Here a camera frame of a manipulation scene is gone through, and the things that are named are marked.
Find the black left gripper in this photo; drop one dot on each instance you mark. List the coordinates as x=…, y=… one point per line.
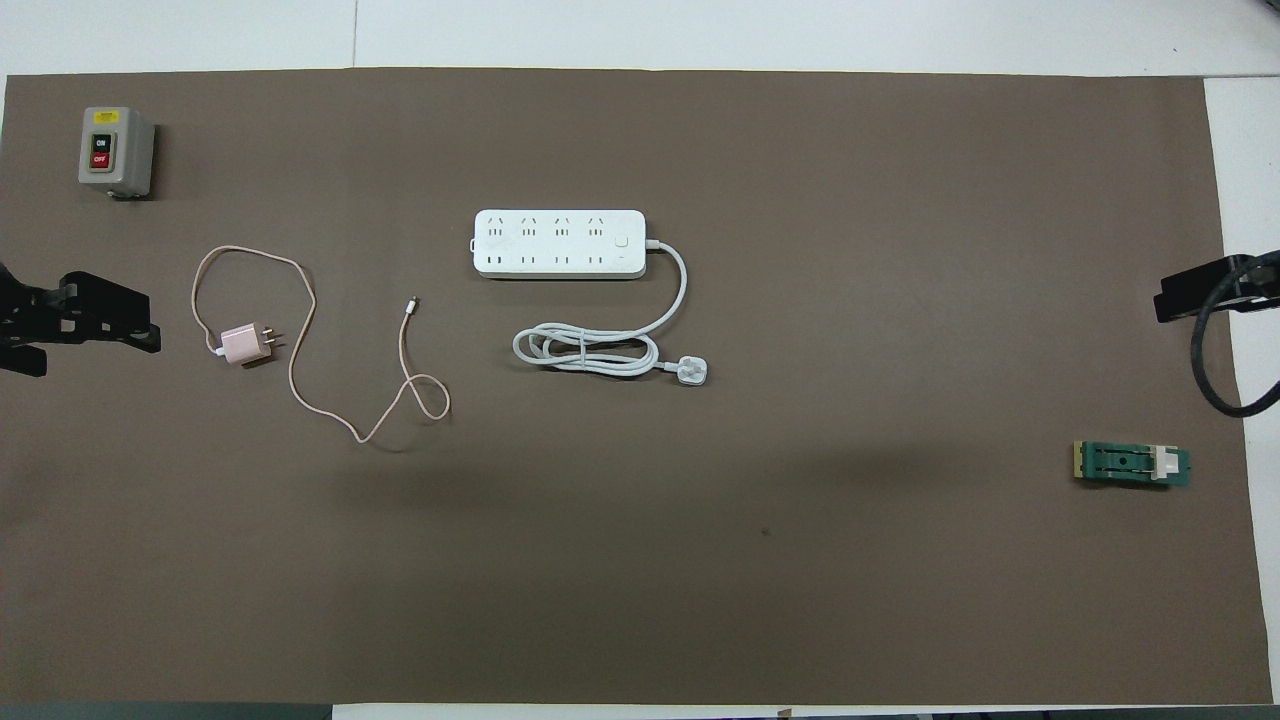
x=25, y=315

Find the pink charger adapter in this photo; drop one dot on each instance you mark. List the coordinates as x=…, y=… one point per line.
x=243, y=345

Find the brown table mat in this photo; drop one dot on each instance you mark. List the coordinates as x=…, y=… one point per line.
x=700, y=560

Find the green knife switch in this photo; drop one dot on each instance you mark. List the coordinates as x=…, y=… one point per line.
x=1120, y=462

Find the grey on-off switch box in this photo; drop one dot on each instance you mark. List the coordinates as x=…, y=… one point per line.
x=130, y=150

